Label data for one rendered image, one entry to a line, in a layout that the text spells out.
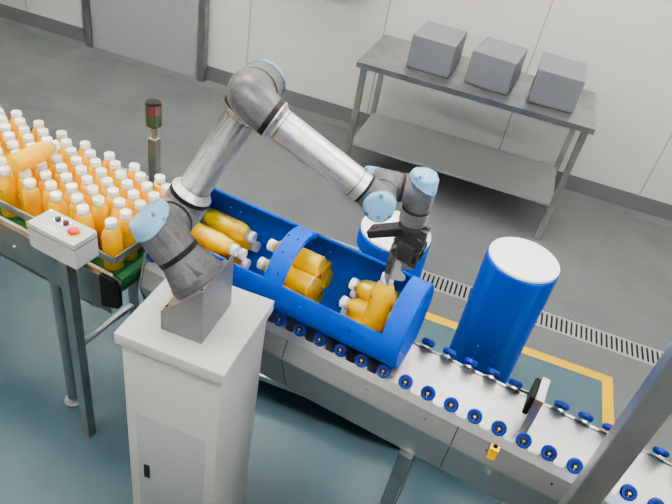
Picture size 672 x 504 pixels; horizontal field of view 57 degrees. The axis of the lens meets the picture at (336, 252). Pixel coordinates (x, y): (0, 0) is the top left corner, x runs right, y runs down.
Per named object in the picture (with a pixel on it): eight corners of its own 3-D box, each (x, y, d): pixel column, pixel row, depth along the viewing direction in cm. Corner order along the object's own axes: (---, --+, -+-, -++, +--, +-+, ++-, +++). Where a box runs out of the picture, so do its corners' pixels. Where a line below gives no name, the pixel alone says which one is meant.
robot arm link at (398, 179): (362, 173, 151) (406, 183, 151) (366, 159, 161) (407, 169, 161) (356, 202, 155) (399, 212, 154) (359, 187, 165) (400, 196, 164)
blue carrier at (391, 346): (387, 387, 186) (411, 315, 171) (156, 270, 211) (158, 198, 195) (418, 336, 209) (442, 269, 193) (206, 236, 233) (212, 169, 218)
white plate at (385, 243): (414, 207, 254) (413, 210, 255) (351, 211, 245) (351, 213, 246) (443, 249, 234) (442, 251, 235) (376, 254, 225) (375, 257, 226)
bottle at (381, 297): (377, 319, 192) (392, 271, 183) (386, 334, 187) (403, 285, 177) (356, 321, 189) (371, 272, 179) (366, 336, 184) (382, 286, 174)
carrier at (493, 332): (478, 440, 277) (497, 399, 298) (550, 295, 224) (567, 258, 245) (421, 409, 286) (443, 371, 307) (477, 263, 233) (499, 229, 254)
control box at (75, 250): (76, 270, 199) (73, 245, 193) (30, 246, 204) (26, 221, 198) (99, 255, 206) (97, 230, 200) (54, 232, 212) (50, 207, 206)
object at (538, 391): (525, 435, 184) (544, 402, 175) (512, 429, 185) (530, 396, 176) (532, 413, 192) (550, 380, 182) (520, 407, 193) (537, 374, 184)
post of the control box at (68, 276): (89, 438, 263) (64, 256, 203) (82, 434, 265) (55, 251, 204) (96, 432, 266) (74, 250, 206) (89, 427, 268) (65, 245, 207)
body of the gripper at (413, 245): (413, 271, 168) (424, 236, 161) (384, 258, 170) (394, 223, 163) (423, 257, 174) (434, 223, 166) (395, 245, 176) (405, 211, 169)
